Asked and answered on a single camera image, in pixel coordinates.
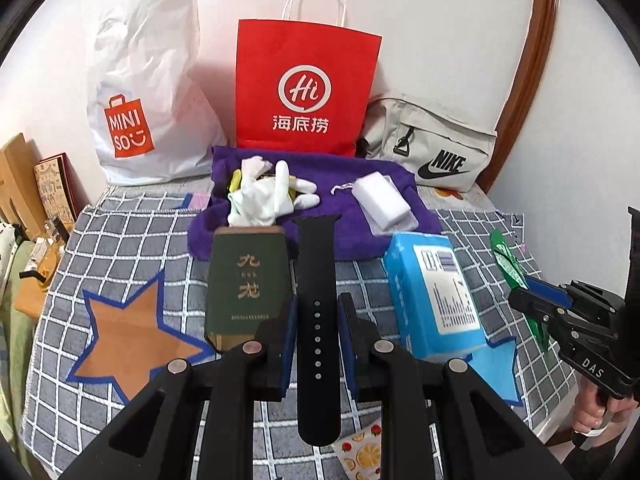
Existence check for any white sponge block in wrap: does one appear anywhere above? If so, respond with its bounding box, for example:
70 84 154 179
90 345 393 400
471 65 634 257
350 174 419 237

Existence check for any red paper bag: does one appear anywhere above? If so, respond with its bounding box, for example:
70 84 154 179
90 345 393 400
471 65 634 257
235 0 383 159

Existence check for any yellow mesh vest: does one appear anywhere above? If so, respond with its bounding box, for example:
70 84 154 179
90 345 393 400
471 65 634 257
227 170 301 202

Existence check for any dark green box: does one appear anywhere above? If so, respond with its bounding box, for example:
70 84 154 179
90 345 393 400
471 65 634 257
203 226 297 354

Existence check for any purple towel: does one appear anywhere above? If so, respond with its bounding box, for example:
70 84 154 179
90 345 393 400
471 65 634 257
189 146 445 263

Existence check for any wooden board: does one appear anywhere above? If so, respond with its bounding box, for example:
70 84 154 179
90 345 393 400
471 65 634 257
0 132 49 228

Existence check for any white glove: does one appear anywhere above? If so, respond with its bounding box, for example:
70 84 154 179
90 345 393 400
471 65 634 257
227 156 321 229

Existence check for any brown printed card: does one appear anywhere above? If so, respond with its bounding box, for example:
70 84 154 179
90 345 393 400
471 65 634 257
33 154 79 224

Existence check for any person's right hand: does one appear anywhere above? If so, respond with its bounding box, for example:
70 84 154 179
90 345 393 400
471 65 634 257
571 385 637 442

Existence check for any grey checked cloth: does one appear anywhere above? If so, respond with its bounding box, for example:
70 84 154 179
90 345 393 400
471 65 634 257
20 185 587 480

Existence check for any black watch strap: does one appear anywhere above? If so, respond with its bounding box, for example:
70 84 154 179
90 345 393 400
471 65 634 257
292 216 344 447

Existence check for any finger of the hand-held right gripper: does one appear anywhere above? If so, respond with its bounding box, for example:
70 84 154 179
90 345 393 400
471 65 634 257
508 286 557 324
525 279 577 309

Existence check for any green tissue packet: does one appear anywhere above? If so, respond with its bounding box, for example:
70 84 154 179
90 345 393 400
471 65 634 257
489 229 552 354

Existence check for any white small case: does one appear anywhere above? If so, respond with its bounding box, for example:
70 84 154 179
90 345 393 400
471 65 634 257
352 171 397 222

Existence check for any wooden shelf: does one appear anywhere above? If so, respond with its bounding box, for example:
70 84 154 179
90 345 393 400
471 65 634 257
12 220 77 320

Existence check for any blue tissue pack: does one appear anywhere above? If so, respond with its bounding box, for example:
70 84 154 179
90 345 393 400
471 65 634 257
383 232 489 361

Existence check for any grey waist bag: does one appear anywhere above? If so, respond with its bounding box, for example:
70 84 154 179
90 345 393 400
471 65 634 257
359 95 499 194

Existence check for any white plastic shopping bag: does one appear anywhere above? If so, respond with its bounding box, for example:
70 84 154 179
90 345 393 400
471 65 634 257
86 0 229 186

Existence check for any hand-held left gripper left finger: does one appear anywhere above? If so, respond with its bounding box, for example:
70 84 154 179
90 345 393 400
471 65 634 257
52 297 301 480

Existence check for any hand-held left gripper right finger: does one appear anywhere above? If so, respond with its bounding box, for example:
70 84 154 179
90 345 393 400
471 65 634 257
337 294 576 480

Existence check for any curved wooden frame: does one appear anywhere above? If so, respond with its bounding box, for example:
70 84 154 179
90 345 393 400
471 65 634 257
494 0 559 132

